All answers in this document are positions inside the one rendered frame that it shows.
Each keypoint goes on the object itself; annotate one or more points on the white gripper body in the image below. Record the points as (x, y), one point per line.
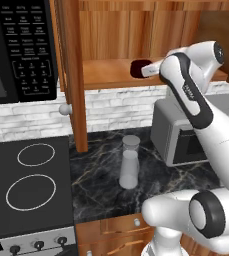
(152, 70)

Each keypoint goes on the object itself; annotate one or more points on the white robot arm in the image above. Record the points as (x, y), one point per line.
(216, 133)

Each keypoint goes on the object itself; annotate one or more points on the grey translucent cup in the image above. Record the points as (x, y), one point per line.
(131, 142)

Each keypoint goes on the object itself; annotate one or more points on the grey tapered pitcher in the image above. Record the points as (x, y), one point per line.
(129, 171)

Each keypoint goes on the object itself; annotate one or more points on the open wooden cupboard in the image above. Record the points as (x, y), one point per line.
(119, 40)

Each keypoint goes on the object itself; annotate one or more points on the grey toaster oven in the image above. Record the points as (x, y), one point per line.
(167, 133)

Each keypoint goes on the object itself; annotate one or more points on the white round door knob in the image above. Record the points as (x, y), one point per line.
(65, 109)

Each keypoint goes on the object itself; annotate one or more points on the black microwave oven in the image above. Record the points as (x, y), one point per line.
(29, 50)

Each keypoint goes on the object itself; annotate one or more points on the white drawer knob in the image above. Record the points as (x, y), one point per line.
(137, 222)

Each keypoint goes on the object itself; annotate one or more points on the wooden drawer front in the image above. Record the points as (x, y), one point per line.
(119, 225)

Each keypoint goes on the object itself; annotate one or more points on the black hob stove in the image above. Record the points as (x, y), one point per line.
(29, 186)

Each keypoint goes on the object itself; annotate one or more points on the wooden base cupboard door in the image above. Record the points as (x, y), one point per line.
(119, 245)

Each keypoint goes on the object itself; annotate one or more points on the black stove knob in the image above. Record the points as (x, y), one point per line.
(62, 240)
(38, 245)
(15, 248)

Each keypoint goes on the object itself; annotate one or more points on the white base cupboard knob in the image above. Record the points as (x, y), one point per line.
(89, 253)

